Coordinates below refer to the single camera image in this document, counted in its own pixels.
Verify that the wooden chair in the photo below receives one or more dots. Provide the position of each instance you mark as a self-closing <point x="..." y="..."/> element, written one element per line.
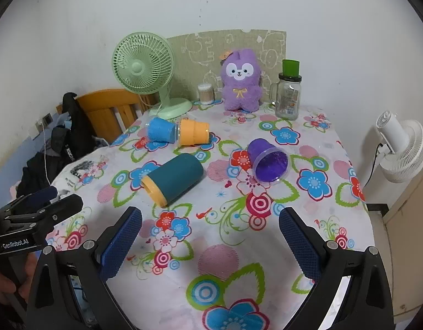
<point x="104" y="105"/>

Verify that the purple plush toy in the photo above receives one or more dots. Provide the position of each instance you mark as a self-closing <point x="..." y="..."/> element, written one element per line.
<point x="239" y="89"/>

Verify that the black bag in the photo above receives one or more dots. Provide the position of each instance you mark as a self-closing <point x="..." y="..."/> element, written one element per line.
<point x="77" y="134"/>

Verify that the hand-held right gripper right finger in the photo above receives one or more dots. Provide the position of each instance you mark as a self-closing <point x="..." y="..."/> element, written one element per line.
<point x="299" y="244"/>

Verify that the beige cabinet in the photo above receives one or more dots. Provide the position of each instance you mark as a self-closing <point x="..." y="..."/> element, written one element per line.
<point x="404" y="233"/>

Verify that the floral tablecloth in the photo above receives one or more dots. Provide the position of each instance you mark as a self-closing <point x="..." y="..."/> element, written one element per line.
<point x="211" y="233"/>

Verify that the purple cup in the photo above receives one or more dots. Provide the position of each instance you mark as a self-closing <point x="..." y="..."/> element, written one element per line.
<point x="263" y="154"/>

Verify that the white fan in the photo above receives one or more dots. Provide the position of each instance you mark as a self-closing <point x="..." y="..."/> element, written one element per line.
<point x="404" y="151"/>

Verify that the blue cup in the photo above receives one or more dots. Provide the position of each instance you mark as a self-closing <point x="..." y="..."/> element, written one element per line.
<point x="161" y="130"/>

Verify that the green desk fan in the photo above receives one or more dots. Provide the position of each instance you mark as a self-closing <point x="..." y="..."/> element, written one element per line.
<point x="142" y="63"/>

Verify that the cotton swab container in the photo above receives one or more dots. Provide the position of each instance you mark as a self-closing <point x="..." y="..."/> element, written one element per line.
<point x="205" y="94"/>

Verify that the teal cup with yellow rim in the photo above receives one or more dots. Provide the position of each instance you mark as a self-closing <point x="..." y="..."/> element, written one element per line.
<point x="177" y="178"/>

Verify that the glass jar with green lid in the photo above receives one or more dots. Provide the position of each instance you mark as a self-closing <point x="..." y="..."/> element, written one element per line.
<point x="287" y="99"/>

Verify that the dark clothing pile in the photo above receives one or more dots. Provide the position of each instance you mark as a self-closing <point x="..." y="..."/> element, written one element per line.
<point x="36" y="172"/>

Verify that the person's left hand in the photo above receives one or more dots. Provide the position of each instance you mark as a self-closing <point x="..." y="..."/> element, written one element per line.
<point x="5" y="278"/>

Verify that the green patterned wall mat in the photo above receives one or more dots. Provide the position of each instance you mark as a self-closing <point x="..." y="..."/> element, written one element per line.
<point x="204" y="48"/>

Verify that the wall socket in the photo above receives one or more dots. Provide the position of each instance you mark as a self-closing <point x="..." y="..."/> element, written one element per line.
<point x="47" y="119"/>

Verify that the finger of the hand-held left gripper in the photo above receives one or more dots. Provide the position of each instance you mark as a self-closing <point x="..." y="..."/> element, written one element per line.
<point x="42" y="196"/>
<point x="63" y="206"/>

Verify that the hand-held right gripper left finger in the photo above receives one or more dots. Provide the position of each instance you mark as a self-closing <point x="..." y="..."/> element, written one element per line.
<point x="120" y="244"/>

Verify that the orange cup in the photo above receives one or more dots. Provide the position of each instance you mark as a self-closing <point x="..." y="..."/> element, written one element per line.
<point x="194" y="132"/>

